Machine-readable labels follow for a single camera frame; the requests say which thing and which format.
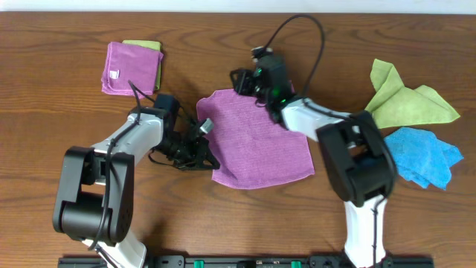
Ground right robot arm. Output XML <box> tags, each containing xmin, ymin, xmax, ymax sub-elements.
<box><xmin>230</xmin><ymin>54</ymin><xmax>396</xmax><ymax>267</ymax></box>

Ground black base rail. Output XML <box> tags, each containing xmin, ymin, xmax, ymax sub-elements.
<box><xmin>57</xmin><ymin>253</ymin><xmax>435</xmax><ymax>268</ymax></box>

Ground folded purple cloth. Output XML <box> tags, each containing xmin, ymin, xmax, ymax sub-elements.
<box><xmin>101</xmin><ymin>40</ymin><xmax>164</xmax><ymax>96</ymax></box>

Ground green microfiber cloth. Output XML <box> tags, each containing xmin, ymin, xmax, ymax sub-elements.
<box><xmin>365</xmin><ymin>59</ymin><xmax>460</xmax><ymax>129</ymax></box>

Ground blue microfiber cloth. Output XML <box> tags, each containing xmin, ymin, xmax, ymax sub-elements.
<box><xmin>385</xmin><ymin>127</ymin><xmax>463</xmax><ymax>190</ymax></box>

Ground folded green cloth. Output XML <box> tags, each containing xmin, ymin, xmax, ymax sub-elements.
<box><xmin>122</xmin><ymin>39</ymin><xmax>163</xmax><ymax>92</ymax></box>

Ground purple microfiber cloth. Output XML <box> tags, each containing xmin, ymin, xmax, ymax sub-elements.
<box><xmin>196</xmin><ymin>89</ymin><xmax>315</xmax><ymax>190</ymax></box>

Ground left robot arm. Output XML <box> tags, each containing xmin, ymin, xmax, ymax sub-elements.
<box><xmin>53</xmin><ymin>95</ymin><xmax>220</xmax><ymax>268</ymax></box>

